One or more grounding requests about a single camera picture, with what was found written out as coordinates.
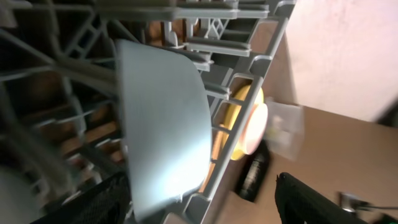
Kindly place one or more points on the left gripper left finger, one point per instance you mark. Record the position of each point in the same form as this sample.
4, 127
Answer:
106, 203

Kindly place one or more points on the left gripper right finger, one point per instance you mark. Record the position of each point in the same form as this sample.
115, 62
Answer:
298, 203

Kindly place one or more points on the white cup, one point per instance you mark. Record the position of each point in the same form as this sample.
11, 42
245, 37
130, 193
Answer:
19, 205

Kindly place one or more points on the black waste tray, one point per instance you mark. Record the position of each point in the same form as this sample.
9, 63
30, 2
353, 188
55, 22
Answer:
253, 173

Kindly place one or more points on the grey plastic dishwasher rack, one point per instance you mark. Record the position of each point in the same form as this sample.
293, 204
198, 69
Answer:
61, 125

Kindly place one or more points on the clear plastic bin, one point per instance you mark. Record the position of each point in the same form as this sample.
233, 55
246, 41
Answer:
285, 129

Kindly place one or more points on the right wooden chopstick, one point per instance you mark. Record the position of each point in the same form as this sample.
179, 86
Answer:
214, 157

